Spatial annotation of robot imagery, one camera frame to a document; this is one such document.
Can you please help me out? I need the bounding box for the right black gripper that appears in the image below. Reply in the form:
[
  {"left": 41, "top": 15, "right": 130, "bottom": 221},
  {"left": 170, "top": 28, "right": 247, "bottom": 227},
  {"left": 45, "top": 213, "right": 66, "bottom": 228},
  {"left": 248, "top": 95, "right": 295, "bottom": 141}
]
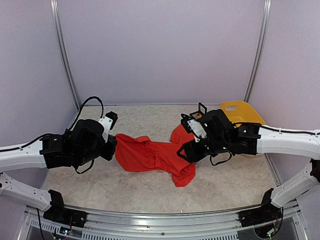
[{"left": 176, "top": 136, "right": 230, "bottom": 163}]

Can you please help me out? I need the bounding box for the red t-shirt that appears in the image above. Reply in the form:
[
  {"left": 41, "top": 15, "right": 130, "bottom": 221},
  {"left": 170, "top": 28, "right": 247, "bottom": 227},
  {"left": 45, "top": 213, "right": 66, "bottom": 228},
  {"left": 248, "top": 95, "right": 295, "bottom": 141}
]
[{"left": 115, "top": 125, "right": 196, "bottom": 187}]

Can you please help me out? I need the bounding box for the black case with yellow brooch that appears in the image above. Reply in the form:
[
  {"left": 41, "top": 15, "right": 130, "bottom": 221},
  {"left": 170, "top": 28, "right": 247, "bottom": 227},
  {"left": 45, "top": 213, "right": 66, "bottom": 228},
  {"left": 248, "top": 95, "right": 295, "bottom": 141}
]
[{"left": 189, "top": 102, "right": 208, "bottom": 120}]

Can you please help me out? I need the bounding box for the yellow plastic basket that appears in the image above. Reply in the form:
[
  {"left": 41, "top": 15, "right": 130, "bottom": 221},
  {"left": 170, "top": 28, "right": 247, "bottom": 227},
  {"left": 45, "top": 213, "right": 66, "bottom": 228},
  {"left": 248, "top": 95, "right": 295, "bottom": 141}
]
[{"left": 220, "top": 101, "right": 267, "bottom": 125}]

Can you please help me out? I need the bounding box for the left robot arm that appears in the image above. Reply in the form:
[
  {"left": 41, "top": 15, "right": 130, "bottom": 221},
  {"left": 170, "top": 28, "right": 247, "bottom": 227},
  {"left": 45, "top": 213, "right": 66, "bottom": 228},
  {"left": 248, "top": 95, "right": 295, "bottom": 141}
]
[{"left": 0, "top": 116, "right": 117, "bottom": 223}]

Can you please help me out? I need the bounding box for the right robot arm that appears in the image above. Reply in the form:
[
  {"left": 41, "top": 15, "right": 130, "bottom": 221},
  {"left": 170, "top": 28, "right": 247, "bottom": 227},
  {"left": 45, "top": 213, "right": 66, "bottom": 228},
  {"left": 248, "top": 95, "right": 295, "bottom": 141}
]
[{"left": 176, "top": 109, "right": 320, "bottom": 222}]

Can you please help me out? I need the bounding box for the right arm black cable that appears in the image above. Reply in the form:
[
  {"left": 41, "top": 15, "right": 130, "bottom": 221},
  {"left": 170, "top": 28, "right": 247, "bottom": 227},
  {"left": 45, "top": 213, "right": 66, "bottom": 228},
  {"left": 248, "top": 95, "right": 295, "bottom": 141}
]
[{"left": 209, "top": 152, "right": 233, "bottom": 166}]

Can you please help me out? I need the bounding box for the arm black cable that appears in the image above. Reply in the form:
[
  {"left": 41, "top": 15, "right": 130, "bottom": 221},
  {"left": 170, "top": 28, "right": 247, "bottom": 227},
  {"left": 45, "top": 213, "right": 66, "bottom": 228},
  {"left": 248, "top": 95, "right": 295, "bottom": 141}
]
[
  {"left": 66, "top": 95, "right": 105, "bottom": 133},
  {"left": 209, "top": 152, "right": 233, "bottom": 166}
]

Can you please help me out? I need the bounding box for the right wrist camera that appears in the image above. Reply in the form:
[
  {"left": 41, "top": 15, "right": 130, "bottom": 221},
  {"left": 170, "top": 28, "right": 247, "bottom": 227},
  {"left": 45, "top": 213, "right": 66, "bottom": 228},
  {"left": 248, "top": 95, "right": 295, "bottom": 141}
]
[{"left": 180, "top": 113, "right": 207, "bottom": 143}]

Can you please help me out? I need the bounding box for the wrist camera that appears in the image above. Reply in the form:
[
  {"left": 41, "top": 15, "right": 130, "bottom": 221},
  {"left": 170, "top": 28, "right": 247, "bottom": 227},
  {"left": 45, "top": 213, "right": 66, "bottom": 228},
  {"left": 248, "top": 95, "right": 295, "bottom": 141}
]
[
  {"left": 180, "top": 113, "right": 207, "bottom": 143},
  {"left": 98, "top": 111, "right": 118, "bottom": 141}
]

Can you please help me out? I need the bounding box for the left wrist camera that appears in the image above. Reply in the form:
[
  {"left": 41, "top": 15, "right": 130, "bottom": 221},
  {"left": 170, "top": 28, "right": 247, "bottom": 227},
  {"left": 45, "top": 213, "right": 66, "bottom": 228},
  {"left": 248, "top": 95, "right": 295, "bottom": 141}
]
[{"left": 98, "top": 111, "right": 118, "bottom": 141}]

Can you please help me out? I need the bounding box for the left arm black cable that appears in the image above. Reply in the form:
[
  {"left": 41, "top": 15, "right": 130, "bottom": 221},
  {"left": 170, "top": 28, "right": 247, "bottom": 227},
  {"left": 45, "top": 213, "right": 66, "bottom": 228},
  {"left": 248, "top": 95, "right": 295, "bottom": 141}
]
[{"left": 66, "top": 95, "right": 105, "bottom": 133}]

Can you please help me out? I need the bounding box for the front aluminium rail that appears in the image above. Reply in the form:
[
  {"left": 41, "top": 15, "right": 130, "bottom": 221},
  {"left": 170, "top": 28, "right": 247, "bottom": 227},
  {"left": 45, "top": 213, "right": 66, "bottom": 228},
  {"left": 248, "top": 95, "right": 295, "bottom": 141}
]
[{"left": 14, "top": 197, "right": 311, "bottom": 240}]

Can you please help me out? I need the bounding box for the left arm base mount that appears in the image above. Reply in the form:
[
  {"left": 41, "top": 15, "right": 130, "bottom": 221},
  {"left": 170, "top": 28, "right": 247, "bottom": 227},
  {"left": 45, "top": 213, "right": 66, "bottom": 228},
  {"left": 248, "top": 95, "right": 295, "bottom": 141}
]
[{"left": 43, "top": 207, "right": 88, "bottom": 228}]

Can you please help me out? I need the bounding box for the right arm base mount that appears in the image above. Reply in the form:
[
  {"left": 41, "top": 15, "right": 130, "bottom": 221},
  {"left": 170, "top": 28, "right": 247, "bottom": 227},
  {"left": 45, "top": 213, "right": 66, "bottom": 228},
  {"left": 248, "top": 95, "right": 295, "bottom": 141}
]
[{"left": 238, "top": 208, "right": 283, "bottom": 228}]

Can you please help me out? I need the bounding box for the left aluminium frame post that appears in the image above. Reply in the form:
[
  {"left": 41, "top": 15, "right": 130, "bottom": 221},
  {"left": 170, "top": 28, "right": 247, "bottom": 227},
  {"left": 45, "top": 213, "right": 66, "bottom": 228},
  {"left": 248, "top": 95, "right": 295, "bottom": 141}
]
[{"left": 50, "top": 0, "right": 81, "bottom": 110}]

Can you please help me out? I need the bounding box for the aluminium frame post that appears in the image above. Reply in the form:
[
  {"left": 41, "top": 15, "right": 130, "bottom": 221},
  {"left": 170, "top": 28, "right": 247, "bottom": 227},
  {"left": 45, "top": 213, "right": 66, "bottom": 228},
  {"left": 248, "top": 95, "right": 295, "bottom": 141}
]
[
  {"left": 50, "top": 0, "right": 81, "bottom": 110},
  {"left": 244, "top": 0, "right": 272, "bottom": 103}
]

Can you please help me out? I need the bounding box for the right aluminium frame post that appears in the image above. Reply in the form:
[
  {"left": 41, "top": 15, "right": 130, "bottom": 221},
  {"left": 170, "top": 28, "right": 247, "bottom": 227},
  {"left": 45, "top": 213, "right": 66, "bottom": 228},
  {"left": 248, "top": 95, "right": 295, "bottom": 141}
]
[{"left": 244, "top": 0, "right": 272, "bottom": 103}]

